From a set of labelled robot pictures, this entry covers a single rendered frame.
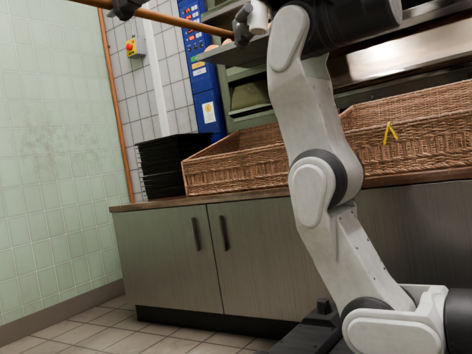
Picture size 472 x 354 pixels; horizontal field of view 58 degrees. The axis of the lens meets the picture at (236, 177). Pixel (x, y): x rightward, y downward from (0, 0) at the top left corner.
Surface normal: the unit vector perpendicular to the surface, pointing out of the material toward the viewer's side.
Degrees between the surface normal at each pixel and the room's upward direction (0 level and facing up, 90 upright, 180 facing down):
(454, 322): 60
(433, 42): 70
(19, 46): 90
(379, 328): 90
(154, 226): 90
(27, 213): 90
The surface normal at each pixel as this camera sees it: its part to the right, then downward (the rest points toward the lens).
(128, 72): -0.58, 0.12
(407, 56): -0.60, -0.22
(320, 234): -0.50, 0.53
